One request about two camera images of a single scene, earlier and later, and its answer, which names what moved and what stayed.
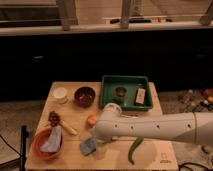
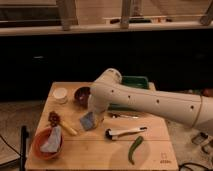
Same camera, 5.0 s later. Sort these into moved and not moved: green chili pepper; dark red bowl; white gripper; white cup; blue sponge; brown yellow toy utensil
Moved: blue sponge; white gripper
Not moved: brown yellow toy utensil; white cup; green chili pepper; dark red bowl
